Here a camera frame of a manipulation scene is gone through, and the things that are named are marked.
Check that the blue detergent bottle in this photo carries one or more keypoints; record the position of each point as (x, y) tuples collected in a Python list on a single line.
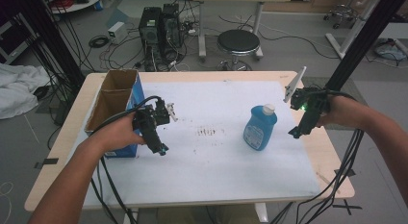
[(258, 131)]

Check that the blue cardboard box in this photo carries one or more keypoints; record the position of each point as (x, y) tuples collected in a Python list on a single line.
[(110, 102)]

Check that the white round table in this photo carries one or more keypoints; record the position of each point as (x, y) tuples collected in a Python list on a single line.
[(80, 4)]

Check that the black metal stand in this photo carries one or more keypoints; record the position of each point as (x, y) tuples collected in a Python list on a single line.
[(362, 44), (57, 47)]

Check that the white table leg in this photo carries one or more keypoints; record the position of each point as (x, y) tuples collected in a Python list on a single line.
[(261, 212)]

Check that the person's left hand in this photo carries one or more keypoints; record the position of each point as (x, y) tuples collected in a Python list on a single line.
[(117, 134)]

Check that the black floor tape strip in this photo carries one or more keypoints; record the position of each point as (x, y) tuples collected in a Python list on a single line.
[(46, 162)]

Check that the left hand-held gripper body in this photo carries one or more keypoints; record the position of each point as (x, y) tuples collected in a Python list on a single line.
[(150, 115)]

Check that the black round stool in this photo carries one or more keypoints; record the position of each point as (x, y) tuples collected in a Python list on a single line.
[(238, 41)]

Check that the person's right hand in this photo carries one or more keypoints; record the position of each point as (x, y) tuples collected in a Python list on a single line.
[(343, 112)]

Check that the office chair base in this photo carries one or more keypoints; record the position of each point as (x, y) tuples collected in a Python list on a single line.
[(341, 14)]

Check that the small white box device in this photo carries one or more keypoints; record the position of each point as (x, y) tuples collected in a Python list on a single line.
[(116, 32)]

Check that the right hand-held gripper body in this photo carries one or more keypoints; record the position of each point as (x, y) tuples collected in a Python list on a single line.
[(312, 102)]

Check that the black equipment rack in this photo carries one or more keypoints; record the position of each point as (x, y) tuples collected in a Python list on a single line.
[(9, 41)]

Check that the white cloth heap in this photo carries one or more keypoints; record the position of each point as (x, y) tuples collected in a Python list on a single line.
[(19, 89)]

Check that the white metal stand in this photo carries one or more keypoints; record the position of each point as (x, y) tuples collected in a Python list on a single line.
[(354, 28)]

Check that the white table mat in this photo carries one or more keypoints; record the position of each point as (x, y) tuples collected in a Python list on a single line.
[(208, 172)]

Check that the black computer tower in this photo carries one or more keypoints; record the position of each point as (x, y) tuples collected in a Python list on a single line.
[(149, 28), (170, 25)]

